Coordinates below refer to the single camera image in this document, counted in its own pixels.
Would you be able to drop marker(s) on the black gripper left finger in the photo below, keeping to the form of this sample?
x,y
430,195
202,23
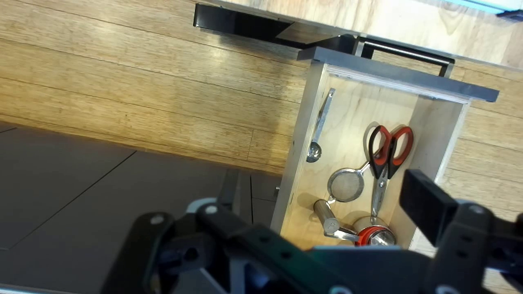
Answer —
x,y
236,257

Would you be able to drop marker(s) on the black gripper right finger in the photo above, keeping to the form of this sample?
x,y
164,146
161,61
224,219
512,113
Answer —
x,y
468,237

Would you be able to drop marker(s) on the red rimmed metal cup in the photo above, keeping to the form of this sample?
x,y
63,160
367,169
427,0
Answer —
x,y
375,232

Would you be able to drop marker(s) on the open wooden drawer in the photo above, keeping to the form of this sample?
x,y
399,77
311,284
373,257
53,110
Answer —
x,y
360,126

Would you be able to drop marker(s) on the small mesh strainer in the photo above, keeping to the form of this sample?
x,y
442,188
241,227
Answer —
x,y
347,183

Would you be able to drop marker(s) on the long silver measuring spoon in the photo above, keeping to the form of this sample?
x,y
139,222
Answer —
x,y
314,147

